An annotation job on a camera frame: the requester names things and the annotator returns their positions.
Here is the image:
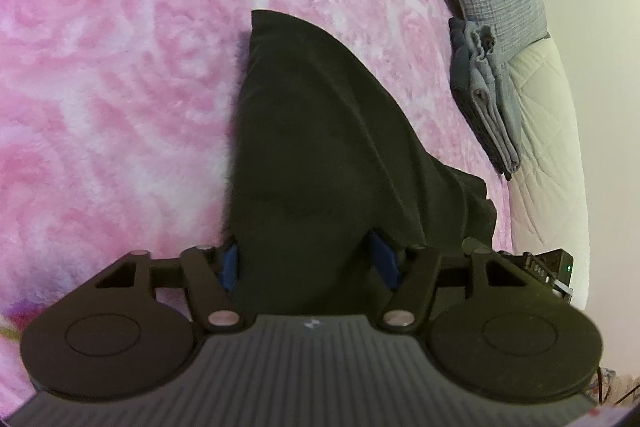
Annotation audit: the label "folded dark garment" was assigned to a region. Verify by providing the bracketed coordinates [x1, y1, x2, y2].
[492, 157, 514, 182]

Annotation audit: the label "grey garment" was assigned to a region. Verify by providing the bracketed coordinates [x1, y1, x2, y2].
[448, 17, 524, 176]

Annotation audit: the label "pink floral blanket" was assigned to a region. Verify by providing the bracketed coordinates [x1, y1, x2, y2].
[0, 0, 516, 413]

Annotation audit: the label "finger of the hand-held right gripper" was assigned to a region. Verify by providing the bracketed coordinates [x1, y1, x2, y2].
[462, 236, 494, 255]

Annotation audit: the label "white quilted mattress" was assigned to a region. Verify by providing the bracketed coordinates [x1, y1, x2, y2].
[505, 37, 592, 314]

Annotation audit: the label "black pants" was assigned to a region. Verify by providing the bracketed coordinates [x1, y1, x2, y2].
[220, 9, 499, 319]

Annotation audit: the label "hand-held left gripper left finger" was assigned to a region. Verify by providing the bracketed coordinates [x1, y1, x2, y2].
[95, 244, 251, 333]

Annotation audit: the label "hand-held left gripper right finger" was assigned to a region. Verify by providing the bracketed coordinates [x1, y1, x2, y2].
[370, 229, 531, 333]

